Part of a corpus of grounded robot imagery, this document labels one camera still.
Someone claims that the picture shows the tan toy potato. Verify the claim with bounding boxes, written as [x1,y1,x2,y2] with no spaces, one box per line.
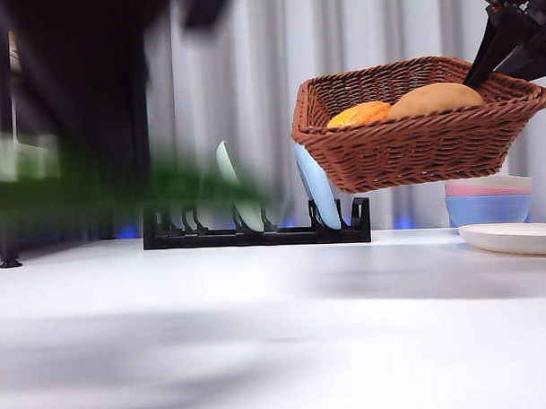
[384,81,485,120]

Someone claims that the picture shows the brown wicker basket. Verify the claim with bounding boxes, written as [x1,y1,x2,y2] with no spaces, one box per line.
[289,50,546,196]

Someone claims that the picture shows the orange toy corn cob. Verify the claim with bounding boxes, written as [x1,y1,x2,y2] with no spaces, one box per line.
[325,100,394,131]

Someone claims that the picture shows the green toy cucumber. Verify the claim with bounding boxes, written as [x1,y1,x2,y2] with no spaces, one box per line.
[0,136,274,218]

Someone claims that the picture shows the cream bowl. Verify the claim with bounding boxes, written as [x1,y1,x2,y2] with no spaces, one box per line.
[486,173,533,192]

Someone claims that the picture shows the pink bowl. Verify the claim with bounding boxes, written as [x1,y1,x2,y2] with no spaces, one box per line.
[444,179,533,199]

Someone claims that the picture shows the grey curtain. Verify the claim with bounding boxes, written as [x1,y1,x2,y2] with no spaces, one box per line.
[148,0,546,240]

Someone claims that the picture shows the blue bowl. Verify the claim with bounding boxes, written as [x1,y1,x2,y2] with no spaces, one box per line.
[444,193,533,229]

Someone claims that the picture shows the white plate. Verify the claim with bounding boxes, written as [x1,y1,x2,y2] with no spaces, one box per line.
[456,221,546,260]

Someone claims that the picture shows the light blue plate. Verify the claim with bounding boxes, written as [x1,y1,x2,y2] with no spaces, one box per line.
[293,141,342,231]

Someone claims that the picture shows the black dish rack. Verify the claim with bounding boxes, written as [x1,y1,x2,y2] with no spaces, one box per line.
[141,196,372,251]

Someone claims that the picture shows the pale green plate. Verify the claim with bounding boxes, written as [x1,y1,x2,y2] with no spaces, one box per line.
[214,138,265,234]

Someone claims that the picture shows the black metal shelf frame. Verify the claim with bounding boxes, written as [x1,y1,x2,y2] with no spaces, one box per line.
[0,0,30,270]

